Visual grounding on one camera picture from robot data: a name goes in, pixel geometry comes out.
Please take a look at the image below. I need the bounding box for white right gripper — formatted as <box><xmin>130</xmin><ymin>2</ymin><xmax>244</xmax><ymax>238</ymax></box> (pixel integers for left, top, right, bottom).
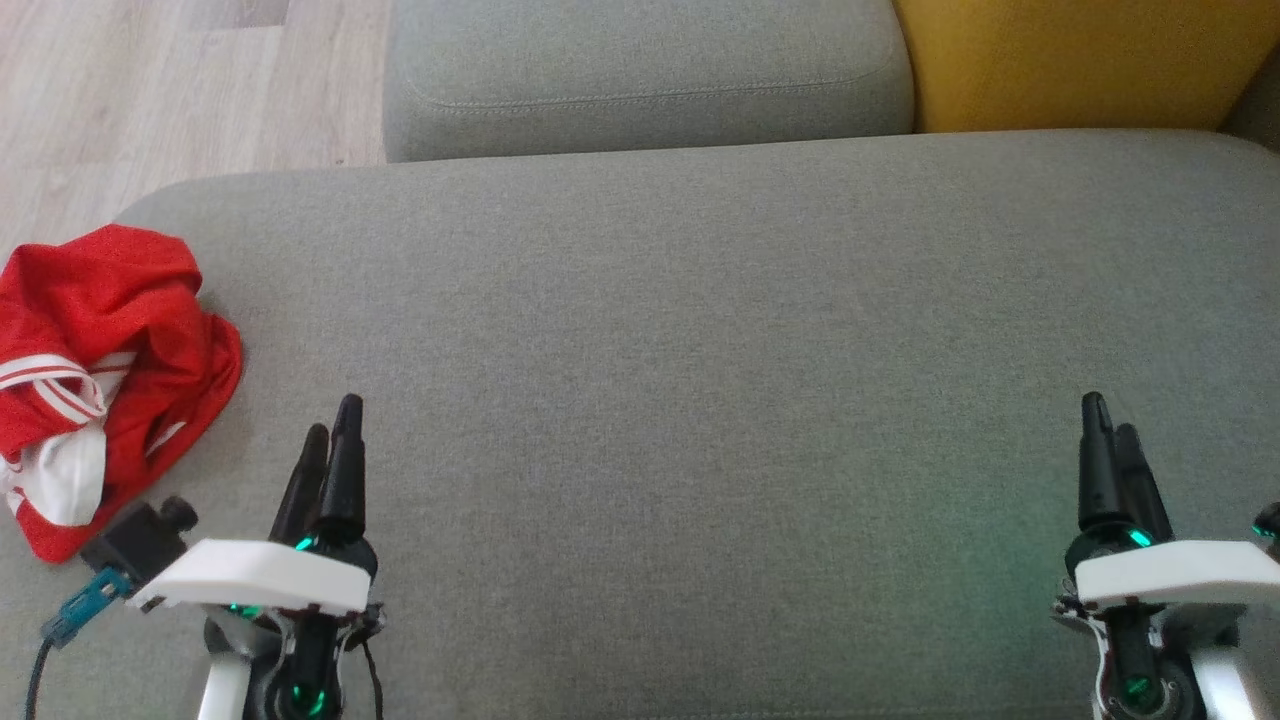
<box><xmin>1064</xmin><ymin>392</ymin><xmax>1280</xmax><ymax>612</ymax></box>

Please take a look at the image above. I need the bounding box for mustard yellow cushion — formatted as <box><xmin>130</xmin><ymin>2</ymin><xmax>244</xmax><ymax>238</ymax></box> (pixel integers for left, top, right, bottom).
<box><xmin>892</xmin><ymin>0</ymin><xmax>1280</xmax><ymax>135</ymax></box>

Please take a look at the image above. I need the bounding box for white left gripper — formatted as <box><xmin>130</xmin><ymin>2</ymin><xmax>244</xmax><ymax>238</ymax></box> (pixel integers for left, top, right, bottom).
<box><xmin>130</xmin><ymin>394</ymin><xmax>381</xmax><ymax>617</ymax></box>

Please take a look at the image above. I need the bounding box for large grey sofa seat cushion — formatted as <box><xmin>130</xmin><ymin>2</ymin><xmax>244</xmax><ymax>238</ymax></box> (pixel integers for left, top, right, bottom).
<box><xmin>0</xmin><ymin>128</ymin><xmax>1280</xmax><ymax>720</ymax></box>

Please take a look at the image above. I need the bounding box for red Bulls basketball jersey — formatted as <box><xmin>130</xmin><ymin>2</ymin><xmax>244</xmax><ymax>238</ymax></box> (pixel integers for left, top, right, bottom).
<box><xmin>0</xmin><ymin>300</ymin><xmax>244</xmax><ymax>564</ymax></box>

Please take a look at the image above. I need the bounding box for blue-plug left camera cable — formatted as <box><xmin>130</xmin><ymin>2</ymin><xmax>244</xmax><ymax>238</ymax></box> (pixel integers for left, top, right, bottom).
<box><xmin>22</xmin><ymin>567</ymin><xmax>133</xmax><ymax>720</ymax></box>

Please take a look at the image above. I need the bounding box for grey sofa back cushion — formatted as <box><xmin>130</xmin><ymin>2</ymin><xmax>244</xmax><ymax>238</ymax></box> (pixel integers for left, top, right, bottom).
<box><xmin>383</xmin><ymin>0</ymin><xmax>916</xmax><ymax>164</ymax></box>

